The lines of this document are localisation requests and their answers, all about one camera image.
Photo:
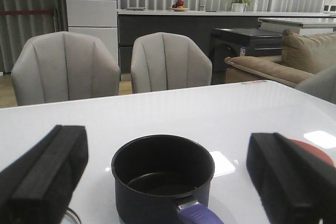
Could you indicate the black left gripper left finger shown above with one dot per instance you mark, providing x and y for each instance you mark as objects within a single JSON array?
[{"x": 38, "y": 186}]

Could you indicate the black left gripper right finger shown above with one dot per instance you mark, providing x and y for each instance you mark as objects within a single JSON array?
[{"x": 294, "y": 185}]

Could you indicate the pink plastic bowl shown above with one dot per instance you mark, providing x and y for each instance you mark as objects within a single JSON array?
[{"x": 315, "y": 151}]

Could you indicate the glass lid blue knob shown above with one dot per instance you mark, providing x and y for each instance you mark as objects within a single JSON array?
[{"x": 70, "y": 217}]

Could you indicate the dark blue saucepan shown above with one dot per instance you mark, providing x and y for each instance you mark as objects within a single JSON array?
[{"x": 163, "y": 179}]

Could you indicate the coloured sticker strip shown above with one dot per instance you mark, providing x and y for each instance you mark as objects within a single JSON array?
[{"x": 254, "y": 82}]

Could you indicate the left grey upholstered chair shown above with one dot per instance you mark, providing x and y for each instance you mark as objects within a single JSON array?
[{"x": 64, "y": 66}]

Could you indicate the grey upholstered chair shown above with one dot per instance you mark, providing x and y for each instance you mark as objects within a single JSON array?
[
  {"x": 64, "y": 66},
  {"x": 165, "y": 61}
]

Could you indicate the beige sofa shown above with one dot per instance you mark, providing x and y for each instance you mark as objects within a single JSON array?
[{"x": 302, "y": 56}]

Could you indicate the black appliance cabinet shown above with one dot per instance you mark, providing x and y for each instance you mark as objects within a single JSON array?
[{"x": 234, "y": 42}]

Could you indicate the right grey upholstered chair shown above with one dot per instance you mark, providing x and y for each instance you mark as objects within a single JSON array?
[{"x": 165, "y": 61}]

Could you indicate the dark kitchen counter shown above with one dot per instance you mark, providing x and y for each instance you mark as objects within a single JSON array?
[{"x": 195, "y": 24}]

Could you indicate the white refrigerator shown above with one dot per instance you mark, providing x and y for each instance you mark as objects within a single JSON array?
[{"x": 97, "y": 18}]

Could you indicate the fruit bowl on counter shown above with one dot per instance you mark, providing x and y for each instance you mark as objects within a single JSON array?
[{"x": 179, "y": 6}]

